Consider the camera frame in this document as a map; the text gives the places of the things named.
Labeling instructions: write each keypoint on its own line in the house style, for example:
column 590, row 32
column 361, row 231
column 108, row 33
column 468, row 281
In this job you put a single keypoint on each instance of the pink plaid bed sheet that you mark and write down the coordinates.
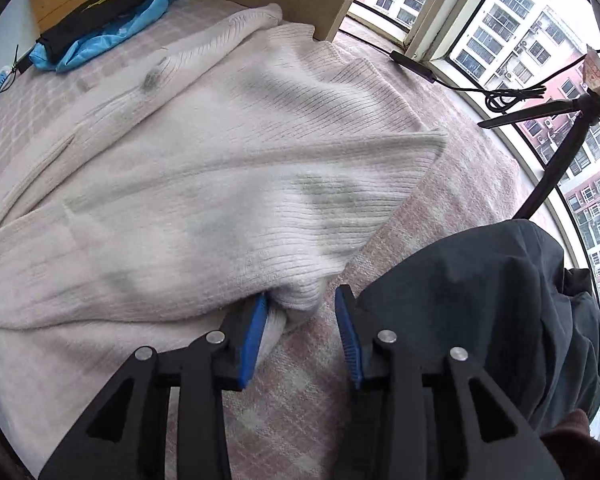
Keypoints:
column 305, row 410

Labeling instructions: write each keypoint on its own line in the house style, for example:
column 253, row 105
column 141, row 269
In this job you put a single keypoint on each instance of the white window frame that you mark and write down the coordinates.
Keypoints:
column 460, row 20

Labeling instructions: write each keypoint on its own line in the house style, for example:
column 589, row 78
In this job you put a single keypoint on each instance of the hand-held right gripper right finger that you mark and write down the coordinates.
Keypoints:
column 349, row 335

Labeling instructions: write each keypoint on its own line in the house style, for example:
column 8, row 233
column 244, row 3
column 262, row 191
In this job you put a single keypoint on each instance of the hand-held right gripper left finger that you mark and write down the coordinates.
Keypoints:
column 254, row 332

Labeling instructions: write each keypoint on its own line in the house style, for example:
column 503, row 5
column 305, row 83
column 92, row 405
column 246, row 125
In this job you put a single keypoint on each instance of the cream ribbed knit sweater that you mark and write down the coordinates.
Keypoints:
column 205, row 160

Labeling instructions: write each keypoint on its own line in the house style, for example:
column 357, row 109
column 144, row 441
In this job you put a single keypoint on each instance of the black tripod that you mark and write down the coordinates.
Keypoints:
column 555, row 160

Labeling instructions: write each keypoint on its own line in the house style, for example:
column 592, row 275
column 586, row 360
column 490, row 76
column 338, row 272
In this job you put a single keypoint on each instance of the brown garment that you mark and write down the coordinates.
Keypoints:
column 575, row 450

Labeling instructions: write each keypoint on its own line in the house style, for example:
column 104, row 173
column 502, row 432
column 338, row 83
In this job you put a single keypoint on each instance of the blue striped shirt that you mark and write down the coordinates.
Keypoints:
column 115, row 35

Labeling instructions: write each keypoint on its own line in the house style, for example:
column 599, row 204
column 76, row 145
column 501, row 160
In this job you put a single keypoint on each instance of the dark grey jacket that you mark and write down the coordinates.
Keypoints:
column 480, row 310

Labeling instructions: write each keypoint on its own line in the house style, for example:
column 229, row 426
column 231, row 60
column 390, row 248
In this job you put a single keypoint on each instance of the black garment with yellow stripes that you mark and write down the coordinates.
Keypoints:
column 115, row 7

